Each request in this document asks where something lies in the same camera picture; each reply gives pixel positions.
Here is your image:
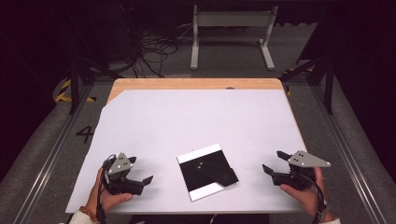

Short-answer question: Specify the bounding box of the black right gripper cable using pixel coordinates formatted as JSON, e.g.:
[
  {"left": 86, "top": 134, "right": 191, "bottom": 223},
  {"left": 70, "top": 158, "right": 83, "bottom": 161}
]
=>
[{"left": 306, "top": 175, "right": 329, "bottom": 224}]

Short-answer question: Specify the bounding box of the aluminium floor rail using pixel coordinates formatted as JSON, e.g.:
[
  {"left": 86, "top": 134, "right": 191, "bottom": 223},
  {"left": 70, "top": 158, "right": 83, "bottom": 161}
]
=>
[
  {"left": 310, "top": 84, "right": 389, "bottom": 224},
  {"left": 12, "top": 84, "right": 94, "bottom": 224}
]

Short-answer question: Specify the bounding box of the white metal stand frame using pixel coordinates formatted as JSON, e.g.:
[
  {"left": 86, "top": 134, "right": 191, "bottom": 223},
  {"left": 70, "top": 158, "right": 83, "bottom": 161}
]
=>
[{"left": 190, "top": 4, "right": 279, "bottom": 71}]

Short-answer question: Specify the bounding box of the person's left hand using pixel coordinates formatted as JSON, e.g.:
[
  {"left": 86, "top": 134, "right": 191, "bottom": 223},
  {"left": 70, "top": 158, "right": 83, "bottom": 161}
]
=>
[{"left": 85, "top": 167, "right": 134, "bottom": 217}]

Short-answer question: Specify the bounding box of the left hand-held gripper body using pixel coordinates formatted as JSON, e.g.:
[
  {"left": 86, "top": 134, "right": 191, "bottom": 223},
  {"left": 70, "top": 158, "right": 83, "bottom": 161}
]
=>
[{"left": 102, "top": 151, "right": 145, "bottom": 196}]

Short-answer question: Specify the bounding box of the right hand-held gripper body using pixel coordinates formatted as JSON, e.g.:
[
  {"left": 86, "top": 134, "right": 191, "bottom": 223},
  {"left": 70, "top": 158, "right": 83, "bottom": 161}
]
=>
[{"left": 271, "top": 149, "right": 332, "bottom": 191}]

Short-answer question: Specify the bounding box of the tangle of black floor cables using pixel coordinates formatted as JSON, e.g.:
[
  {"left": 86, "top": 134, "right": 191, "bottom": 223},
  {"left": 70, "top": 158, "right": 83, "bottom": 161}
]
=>
[{"left": 130, "top": 29, "right": 181, "bottom": 79}]

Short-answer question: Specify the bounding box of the orange bead bracelet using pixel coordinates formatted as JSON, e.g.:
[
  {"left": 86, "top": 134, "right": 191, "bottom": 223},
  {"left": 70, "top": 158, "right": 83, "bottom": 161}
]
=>
[{"left": 78, "top": 205, "right": 99, "bottom": 223}]

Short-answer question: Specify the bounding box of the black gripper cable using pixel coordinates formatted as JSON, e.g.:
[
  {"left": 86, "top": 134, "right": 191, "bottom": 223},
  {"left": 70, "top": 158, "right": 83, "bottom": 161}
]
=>
[
  {"left": 306, "top": 175, "right": 329, "bottom": 224},
  {"left": 95, "top": 154, "right": 118, "bottom": 224}
]

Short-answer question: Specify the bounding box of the person's right hand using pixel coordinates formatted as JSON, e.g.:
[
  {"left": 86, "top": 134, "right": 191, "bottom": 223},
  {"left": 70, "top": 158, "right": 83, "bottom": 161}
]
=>
[{"left": 278, "top": 166, "right": 336, "bottom": 223}]

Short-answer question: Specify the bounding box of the black metal stand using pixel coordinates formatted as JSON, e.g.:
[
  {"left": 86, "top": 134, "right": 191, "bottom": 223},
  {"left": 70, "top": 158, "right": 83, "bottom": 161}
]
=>
[
  {"left": 65, "top": 8, "right": 124, "bottom": 115},
  {"left": 278, "top": 55, "right": 336, "bottom": 115}
]

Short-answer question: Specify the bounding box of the yellow black hazard tape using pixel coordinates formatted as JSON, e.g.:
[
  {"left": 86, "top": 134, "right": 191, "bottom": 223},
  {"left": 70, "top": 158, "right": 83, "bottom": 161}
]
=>
[
  {"left": 54, "top": 78, "right": 97, "bottom": 104},
  {"left": 282, "top": 66, "right": 314, "bottom": 97}
]

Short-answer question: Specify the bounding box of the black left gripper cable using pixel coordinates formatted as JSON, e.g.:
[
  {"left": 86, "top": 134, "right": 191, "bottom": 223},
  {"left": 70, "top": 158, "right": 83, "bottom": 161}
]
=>
[{"left": 95, "top": 154, "right": 118, "bottom": 224}]

